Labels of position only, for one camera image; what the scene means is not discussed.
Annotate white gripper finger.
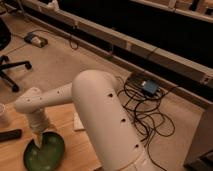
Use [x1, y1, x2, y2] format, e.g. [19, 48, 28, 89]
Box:
[34, 133, 43, 148]

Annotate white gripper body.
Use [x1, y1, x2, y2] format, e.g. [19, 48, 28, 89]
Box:
[26, 109, 50, 133]

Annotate green ceramic bowl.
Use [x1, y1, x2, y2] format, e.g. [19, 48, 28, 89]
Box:
[23, 132, 65, 171]

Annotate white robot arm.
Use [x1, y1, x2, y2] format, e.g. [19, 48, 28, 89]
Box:
[14, 70, 155, 171]

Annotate black remote control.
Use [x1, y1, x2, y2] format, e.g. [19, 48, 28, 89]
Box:
[0, 129, 22, 142]

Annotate white paper cup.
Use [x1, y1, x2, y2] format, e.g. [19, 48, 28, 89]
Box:
[0, 103, 11, 128]

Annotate white sponge block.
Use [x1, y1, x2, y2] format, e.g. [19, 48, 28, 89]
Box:
[74, 112, 84, 131]

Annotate power strip on floor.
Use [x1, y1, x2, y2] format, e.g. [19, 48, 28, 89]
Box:
[24, 33, 48, 48]

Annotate black office chair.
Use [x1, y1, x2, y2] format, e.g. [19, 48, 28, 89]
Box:
[0, 18, 32, 92]

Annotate blue power adapter box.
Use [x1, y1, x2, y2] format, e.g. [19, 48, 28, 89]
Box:
[142, 80, 159, 96]

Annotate dark cabinet at right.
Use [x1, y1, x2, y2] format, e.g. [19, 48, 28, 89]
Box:
[183, 105, 213, 171]

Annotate tangled black cables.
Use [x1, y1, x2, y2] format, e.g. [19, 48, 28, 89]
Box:
[116, 77, 176, 171]

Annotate long white shelf rail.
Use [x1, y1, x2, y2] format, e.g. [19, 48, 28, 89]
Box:
[22, 0, 213, 88]

